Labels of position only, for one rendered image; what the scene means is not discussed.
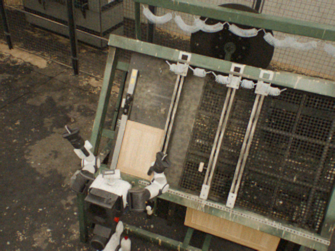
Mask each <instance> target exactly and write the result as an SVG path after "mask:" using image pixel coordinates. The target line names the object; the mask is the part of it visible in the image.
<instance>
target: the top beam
mask: <svg viewBox="0 0 335 251"><path fill-rule="evenodd" d="M108 45H109V46H112V47H117V48H121V49H125V50H129V51H133V52H137V53H142V54H146V55H150V56H154V57H157V58H161V59H165V58H162V55H165V56H169V57H172V58H176V59H178V57H179V54H180V52H185V53H190V52H186V51H181V50H177V49H173V48H168V47H164V46H161V45H157V44H153V43H148V42H144V41H139V40H135V39H130V38H126V37H122V36H118V35H114V34H110V35H109V40H108ZM190 54H192V55H191V60H190V62H193V63H197V64H201V65H205V66H210V67H216V68H219V69H223V70H227V71H230V70H231V66H232V64H238V65H243V64H239V63H235V62H230V61H225V60H219V59H215V58H210V57H207V56H203V55H199V54H195V53H190ZM166 60H169V59H166ZM170 61H173V60H170ZM174 62H177V61H174ZM243 66H244V70H243V74H245V75H249V76H255V77H259V75H260V73H261V70H266V69H262V68H257V67H252V66H247V65H243ZM266 71H270V70H266ZM270 72H274V75H273V78H272V81H276V82H280V83H285V84H292V85H294V86H293V87H286V86H282V85H277V86H282V87H286V88H292V89H297V90H301V91H304V92H309V93H313V94H317V95H323V96H327V97H328V96H329V97H334V98H335V84H333V83H328V82H321V81H317V80H313V79H309V78H304V77H300V76H295V75H288V74H284V73H280V72H275V71H270ZM270 75H271V74H269V73H263V75H262V78H265V79H269V77H270ZM271 84H272V83H271ZM273 85H276V84H273Z"/></svg>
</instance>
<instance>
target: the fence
mask: <svg viewBox="0 0 335 251"><path fill-rule="evenodd" d="M133 71H137V70H134V69H133V70H132V74H131V79H132V78H135V82H134V84H131V79H130V83H129V88H128V92H127V93H129V94H132V99H133V95H134V92H135V88H136V83H137V79H138V78H137V77H138V72H139V71H137V72H136V76H133ZM131 104H132V101H131V102H130V107H129V111H128V115H122V120H121V124H120V129H119V132H118V137H117V142H116V146H115V150H114V155H113V160H112V163H111V167H110V169H116V168H117V164H118V160H119V155H120V150H121V146H122V140H123V137H124V132H125V128H126V123H127V120H128V117H129V113H130V108H131Z"/></svg>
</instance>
